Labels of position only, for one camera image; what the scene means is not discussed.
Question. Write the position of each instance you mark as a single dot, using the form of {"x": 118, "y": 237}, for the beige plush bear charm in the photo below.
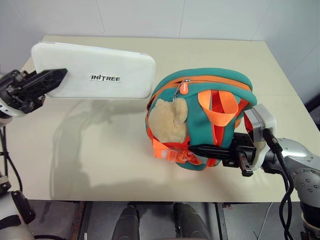
{"x": 165, "y": 122}

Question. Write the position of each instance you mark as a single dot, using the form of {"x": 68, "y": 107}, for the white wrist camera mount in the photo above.
{"x": 11, "y": 111}
{"x": 265, "y": 120}

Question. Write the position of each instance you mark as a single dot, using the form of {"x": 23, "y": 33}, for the white rectangular pouch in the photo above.
{"x": 100, "y": 65}

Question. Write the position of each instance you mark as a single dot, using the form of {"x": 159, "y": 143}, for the dark rounded shape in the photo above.
{"x": 126, "y": 223}
{"x": 190, "y": 222}

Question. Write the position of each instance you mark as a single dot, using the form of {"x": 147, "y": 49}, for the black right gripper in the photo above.
{"x": 243, "y": 152}

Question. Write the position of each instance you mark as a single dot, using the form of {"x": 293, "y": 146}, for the dark table frame bar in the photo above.
{"x": 83, "y": 220}

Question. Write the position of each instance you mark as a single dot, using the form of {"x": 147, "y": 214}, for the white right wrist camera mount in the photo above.
{"x": 265, "y": 120}

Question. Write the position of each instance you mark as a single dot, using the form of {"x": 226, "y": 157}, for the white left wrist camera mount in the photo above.
{"x": 11, "y": 111}

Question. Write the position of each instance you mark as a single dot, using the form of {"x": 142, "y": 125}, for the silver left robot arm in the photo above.
{"x": 10, "y": 212}

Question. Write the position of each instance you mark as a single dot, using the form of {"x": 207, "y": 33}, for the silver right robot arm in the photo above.
{"x": 302, "y": 162}

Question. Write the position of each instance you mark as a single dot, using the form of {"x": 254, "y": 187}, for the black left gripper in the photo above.
{"x": 15, "y": 92}

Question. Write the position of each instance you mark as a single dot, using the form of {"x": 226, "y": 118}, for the orange and teal backpack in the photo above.
{"x": 200, "y": 110}

